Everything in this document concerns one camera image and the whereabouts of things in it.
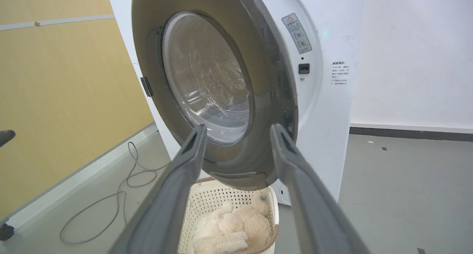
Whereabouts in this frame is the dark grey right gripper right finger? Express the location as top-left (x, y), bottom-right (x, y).
top-left (270, 123), bottom-right (371, 254)

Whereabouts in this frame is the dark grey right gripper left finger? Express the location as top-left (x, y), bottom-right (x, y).
top-left (109, 124), bottom-right (207, 254)

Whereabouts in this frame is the white front-load washing machine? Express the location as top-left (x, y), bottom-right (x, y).
top-left (106, 0), bottom-right (367, 206)

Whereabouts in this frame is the grey round washing machine door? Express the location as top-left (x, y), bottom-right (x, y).
top-left (132, 0), bottom-right (299, 191)

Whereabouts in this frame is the cream perforated laundry basket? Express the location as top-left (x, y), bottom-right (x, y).
top-left (177, 177), bottom-right (280, 254)

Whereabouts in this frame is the cream plush toy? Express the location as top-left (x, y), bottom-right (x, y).
top-left (193, 193), bottom-right (272, 254)

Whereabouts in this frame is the black caster wheel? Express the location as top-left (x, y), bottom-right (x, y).
top-left (0, 224), bottom-right (15, 241)

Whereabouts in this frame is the dark grey rounded object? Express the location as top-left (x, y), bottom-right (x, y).
top-left (0, 130), bottom-right (16, 148)

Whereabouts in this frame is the grey power cable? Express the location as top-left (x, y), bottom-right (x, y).
top-left (60, 141), bottom-right (170, 246)

